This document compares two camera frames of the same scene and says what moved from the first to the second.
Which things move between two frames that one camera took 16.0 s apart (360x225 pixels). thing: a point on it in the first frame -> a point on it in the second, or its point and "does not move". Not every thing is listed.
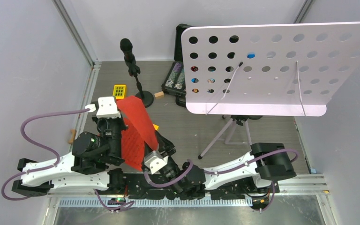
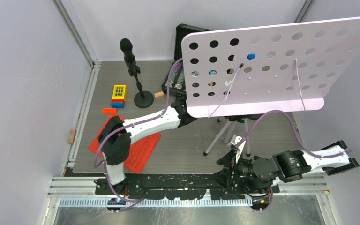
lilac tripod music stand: [285, 69] does not move
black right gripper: [165, 145] -> [227, 161]
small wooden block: [159, 94] does not move
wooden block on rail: [72, 138] does not move
